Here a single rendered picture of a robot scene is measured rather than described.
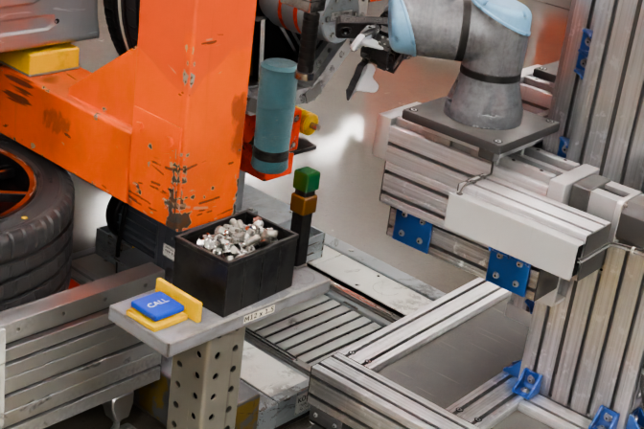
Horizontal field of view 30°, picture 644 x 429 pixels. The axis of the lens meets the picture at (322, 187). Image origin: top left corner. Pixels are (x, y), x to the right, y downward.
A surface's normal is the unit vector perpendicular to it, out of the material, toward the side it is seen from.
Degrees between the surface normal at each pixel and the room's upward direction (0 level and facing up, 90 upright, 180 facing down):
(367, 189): 0
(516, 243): 90
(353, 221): 0
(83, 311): 90
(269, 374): 0
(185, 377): 90
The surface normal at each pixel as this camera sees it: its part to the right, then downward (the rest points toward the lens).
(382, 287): 0.12, -0.91
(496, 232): -0.64, 0.23
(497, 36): -0.07, 0.36
